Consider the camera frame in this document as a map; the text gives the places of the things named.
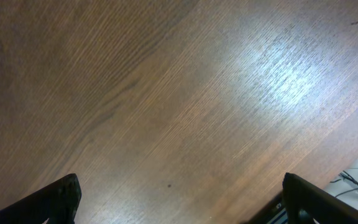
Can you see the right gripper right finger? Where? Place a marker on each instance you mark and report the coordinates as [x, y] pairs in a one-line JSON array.
[[306, 203]]

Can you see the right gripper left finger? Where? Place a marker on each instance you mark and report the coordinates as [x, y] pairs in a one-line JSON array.
[[56, 203]]

